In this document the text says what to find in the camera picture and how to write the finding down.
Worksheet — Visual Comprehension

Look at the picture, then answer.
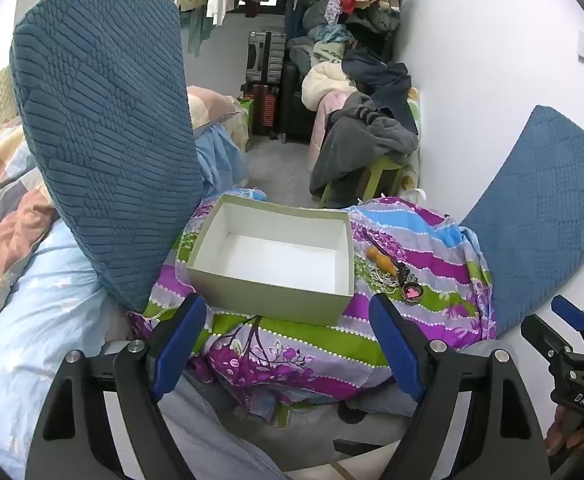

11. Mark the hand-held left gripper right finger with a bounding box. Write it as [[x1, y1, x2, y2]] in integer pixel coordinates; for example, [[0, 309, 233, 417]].
[[368, 292, 553, 480]]

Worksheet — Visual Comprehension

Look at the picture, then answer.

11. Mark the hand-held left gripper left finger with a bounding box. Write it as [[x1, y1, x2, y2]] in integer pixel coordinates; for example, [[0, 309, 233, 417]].
[[26, 292, 208, 480]]

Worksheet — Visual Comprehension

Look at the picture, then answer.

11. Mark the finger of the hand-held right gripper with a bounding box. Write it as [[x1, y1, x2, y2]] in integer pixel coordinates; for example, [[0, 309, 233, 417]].
[[520, 314, 579, 367], [551, 294, 584, 357]]

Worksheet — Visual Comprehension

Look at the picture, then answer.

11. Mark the green cardboard box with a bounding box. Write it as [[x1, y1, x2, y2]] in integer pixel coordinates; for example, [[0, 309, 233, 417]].
[[186, 194, 355, 328]]

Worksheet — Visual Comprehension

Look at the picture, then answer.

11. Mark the person's right hand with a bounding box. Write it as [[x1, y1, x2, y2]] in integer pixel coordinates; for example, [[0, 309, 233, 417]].
[[546, 405, 584, 461]]

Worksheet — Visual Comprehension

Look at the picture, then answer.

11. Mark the colourful floral striped cloth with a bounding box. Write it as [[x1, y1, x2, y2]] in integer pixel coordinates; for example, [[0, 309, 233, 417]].
[[127, 187, 497, 426]]

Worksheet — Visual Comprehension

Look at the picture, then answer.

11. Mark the blue knitted cushion right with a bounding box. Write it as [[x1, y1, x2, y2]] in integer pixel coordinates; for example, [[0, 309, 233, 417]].
[[459, 105, 584, 336]]

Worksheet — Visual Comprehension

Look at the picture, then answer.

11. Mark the blue knitted cushion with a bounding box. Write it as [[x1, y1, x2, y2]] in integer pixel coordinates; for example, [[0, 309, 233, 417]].
[[9, 0, 208, 313], [459, 105, 584, 336]]

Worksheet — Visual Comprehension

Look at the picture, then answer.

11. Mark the light blue bedsheet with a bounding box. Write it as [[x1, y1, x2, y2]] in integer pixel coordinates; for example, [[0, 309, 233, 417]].
[[0, 122, 250, 480]]

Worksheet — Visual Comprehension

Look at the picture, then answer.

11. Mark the green stool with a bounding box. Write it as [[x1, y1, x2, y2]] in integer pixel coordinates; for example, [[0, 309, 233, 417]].
[[319, 155, 408, 208]]

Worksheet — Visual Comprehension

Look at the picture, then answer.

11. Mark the blue knitted cushion left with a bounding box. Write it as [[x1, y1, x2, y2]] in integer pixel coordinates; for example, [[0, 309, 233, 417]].
[[9, 0, 208, 313]]

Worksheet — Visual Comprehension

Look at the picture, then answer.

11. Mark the green printed bag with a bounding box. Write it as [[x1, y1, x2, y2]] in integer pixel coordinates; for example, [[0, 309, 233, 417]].
[[237, 97, 259, 152]]

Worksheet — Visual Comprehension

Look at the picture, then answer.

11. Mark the patchwork quilt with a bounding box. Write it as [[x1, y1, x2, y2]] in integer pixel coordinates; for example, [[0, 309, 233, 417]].
[[0, 115, 63, 351]]

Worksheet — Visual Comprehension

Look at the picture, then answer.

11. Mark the pink cream pillow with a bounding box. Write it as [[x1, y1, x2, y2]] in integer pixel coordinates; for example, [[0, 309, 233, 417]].
[[187, 85, 250, 135]]

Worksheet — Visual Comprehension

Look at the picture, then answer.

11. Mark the red suitcase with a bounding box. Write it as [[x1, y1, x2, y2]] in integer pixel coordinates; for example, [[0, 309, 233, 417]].
[[249, 84, 280, 136]]

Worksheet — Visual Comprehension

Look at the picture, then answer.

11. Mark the black suitcase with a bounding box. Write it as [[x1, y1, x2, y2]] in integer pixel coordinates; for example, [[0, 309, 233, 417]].
[[278, 60, 319, 143]]

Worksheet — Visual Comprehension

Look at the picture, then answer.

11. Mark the navy blue garment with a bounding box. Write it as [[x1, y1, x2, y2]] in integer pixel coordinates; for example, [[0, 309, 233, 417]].
[[342, 49, 420, 136]]

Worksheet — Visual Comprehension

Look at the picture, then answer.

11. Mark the pile of clothes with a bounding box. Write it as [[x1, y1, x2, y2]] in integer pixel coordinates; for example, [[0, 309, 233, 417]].
[[286, 0, 404, 161]]

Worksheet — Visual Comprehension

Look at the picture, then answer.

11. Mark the grey suitcase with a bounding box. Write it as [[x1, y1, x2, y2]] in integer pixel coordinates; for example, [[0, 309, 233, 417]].
[[246, 31, 288, 86]]

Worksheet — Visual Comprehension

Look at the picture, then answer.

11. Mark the silver bead chain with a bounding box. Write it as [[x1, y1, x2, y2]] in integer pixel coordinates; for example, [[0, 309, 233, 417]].
[[367, 266, 403, 292]]

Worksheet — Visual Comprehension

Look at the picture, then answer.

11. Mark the orange handled tool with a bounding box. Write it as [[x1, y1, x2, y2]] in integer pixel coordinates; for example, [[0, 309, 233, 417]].
[[367, 246, 399, 275]]

